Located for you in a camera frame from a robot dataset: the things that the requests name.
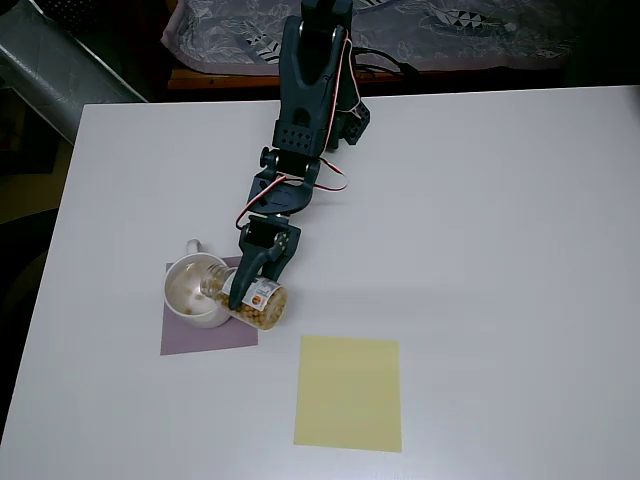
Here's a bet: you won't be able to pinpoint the silver foil padded roll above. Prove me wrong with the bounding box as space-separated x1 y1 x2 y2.
0 0 149 147

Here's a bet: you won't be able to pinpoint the brown wooden bed frame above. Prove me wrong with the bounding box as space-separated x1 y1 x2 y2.
167 67 407 92

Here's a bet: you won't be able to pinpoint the purple paper mat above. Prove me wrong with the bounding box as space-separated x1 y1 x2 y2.
159 255 260 357

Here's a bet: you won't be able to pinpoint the black cable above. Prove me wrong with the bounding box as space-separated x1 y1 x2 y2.
357 62 407 77
352 47 419 79

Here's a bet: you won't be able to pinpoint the loose poured soybeans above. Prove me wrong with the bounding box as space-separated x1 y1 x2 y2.
171 263 217 317

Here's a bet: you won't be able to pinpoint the glass jar of chickpeas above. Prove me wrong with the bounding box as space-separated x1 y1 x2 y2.
199 262 290 333

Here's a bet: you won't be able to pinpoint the floral patterned blanket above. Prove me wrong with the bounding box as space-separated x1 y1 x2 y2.
160 0 581 77

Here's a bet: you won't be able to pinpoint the yellow paper mat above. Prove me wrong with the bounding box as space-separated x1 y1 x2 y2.
292 334 403 454

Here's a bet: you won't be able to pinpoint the white ceramic mug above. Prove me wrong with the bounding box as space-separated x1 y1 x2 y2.
162 238 237 330

